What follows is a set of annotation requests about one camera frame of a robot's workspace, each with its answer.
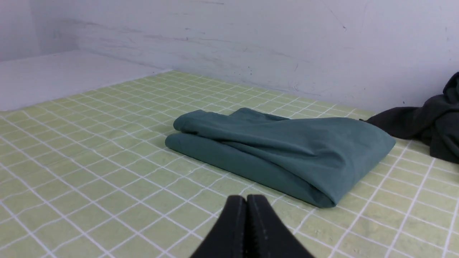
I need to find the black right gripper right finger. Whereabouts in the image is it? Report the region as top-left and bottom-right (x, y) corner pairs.
(246, 195), (314, 258)

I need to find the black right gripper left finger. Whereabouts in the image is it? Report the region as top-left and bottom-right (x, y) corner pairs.
(191, 195), (247, 258)

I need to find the green long-sleeved shirt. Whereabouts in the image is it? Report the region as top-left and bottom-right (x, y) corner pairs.
(165, 108), (396, 209)

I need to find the dark brown crumpled garment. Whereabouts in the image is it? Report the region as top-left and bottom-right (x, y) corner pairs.
(366, 72), (459, 164)

